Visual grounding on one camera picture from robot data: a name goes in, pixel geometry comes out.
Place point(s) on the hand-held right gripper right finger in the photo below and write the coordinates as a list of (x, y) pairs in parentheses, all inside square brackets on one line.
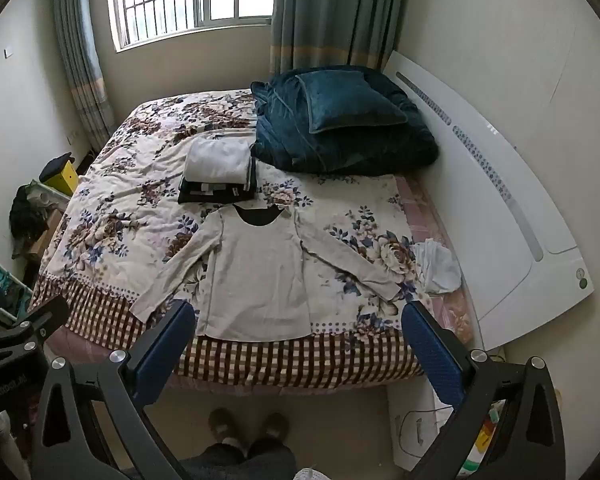
[(430, 347)]

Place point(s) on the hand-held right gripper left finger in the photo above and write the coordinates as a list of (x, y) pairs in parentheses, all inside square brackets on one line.
[(162, 345)]

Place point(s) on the beige long-sleeve shirt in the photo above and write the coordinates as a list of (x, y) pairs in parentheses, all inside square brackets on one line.
[(260, 275)]

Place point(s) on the white crumpled cloth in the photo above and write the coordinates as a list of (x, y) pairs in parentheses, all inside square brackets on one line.
[(437, 267)]

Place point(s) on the cardboard box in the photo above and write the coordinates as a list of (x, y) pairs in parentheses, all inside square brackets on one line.
[(45, 237)]

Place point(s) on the black bag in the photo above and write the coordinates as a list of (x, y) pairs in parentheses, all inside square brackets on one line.
[(25, 220)]

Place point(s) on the brown slipper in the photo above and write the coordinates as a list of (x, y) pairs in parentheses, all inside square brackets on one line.
[(274, 427), (224, 425)]

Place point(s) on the white plastic object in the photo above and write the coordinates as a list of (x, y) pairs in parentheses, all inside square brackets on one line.
[(47, 197)]

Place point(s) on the pink checked mattress pad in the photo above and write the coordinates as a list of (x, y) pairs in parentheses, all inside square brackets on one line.
[(440, 225)]

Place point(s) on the person's dark trousers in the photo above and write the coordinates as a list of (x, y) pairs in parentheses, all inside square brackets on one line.
[(240, 462)]

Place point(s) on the yellow box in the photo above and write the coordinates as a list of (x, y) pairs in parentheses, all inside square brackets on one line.
[(67, 180)]

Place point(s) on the dark cap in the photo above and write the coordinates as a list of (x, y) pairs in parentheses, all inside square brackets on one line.
[(54, 165)]

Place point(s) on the white headboard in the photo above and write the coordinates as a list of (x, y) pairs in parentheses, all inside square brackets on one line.
[(495, 210)]

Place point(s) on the black folded garment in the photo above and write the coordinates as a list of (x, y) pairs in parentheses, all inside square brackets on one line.
[(205, 192)]

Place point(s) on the floral bedsheet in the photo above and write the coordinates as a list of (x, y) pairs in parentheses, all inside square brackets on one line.
[(130, 185)]

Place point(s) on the white folded garment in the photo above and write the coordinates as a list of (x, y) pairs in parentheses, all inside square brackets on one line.
[(217, 160)]

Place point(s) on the teal plush blanket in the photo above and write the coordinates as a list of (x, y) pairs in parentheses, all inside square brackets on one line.
[(380, 152)]

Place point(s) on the narrow grey-blue curtain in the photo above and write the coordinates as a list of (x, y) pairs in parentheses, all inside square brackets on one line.
[(80, 60)]

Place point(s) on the teal plush pillow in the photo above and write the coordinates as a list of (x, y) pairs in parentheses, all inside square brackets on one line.
[(350, 102)]

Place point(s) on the wide grey-blue curtain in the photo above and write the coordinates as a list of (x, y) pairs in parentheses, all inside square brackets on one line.
[(330, 10)]

